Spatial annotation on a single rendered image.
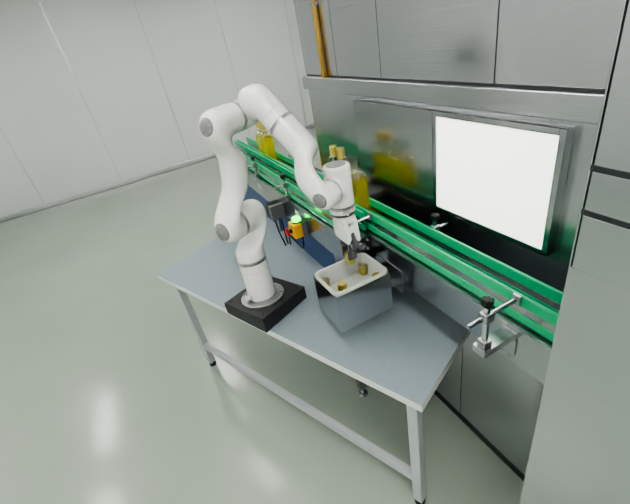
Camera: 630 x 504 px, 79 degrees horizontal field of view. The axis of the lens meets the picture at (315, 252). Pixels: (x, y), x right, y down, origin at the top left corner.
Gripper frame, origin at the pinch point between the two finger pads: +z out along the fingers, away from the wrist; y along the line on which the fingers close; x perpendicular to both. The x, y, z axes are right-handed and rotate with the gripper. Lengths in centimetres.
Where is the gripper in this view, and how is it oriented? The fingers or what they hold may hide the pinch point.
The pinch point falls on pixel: (348, 251)
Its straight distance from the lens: 131.7
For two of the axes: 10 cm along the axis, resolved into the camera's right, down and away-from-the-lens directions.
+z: 1.7, 8.4, 5.1
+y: -4.3, -4.0, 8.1
